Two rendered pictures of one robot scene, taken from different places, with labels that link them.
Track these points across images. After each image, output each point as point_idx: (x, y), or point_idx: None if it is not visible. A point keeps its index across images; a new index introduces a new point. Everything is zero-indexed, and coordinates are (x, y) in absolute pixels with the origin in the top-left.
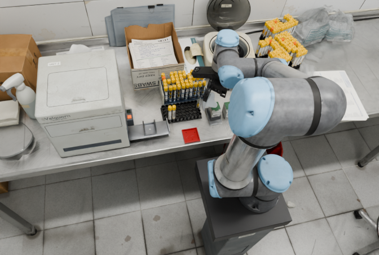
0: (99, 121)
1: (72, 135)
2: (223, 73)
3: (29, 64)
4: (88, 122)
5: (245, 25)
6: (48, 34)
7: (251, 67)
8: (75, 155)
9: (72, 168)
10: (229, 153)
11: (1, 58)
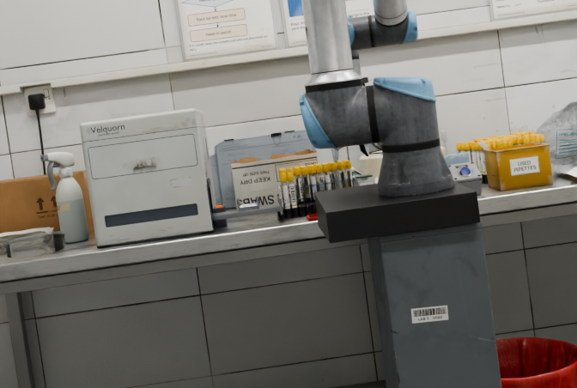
0: (164, 146)
1: (123, 178)
2: None
3: (84, 186)
4: (148, 147)
5: None
6: None
7: (363, 18)
8: (121, 245)
9: (112, 259)
10: (303, 13)
11: None
